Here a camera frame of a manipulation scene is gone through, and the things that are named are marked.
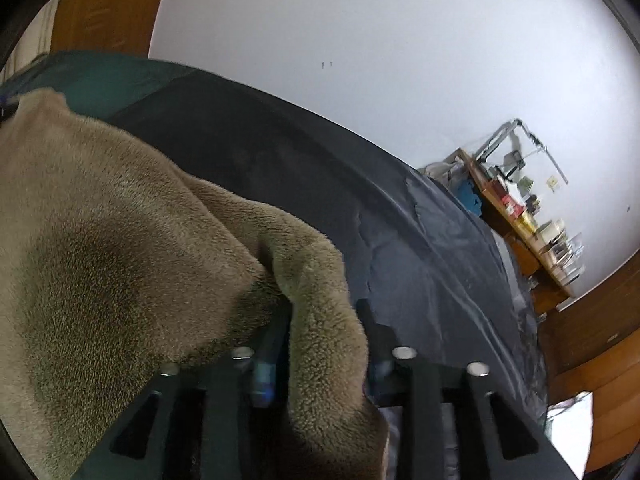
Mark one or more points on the white plastic bag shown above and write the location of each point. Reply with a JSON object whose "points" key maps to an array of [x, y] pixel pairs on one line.
{"points": [[442, 169]]}

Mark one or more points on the small wall plate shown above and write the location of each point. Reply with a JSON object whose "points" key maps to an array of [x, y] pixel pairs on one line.
{"points": [[552, 183]]}

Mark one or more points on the red box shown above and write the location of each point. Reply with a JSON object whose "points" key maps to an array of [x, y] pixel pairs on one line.
{"points": [[511, 205]]}

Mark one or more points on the white container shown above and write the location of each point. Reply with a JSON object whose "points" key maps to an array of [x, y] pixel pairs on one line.
{"points": [[550, 232]]}

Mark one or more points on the wooden door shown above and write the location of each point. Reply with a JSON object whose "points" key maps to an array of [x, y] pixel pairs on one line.
{"points": [[100, 10]]}

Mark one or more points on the wooden wardrobe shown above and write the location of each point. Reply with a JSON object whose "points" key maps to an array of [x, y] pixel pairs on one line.
{"points": [[590, 330]]}

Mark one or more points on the tan fleece garment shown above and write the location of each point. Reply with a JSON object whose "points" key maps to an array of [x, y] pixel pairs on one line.
{"points": [[125, 235]]}

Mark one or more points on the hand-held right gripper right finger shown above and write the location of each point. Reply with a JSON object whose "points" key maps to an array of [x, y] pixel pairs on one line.
{"points": [[384, 374]]}

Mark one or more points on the white cloth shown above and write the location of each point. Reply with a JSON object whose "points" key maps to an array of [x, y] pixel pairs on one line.
{"points": [[570, 422]]}

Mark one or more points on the dark green bed cover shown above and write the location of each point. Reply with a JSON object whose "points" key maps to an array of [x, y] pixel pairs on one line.
{"points": [[110, 85]]}

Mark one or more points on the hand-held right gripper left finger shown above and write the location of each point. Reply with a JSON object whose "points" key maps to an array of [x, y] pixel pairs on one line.
{"points": [[264, 377]]}

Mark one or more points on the group of glass jars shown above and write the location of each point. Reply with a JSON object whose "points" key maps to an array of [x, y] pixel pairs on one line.
{"points": [[567, 257]]}

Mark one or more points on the wooden desk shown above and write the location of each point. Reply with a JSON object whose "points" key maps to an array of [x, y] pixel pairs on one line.
{"points": [[522, 257]]}

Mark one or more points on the dark grey bed sheet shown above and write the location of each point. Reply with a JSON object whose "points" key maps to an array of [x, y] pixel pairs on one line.
{"points": [[300, 160]]}

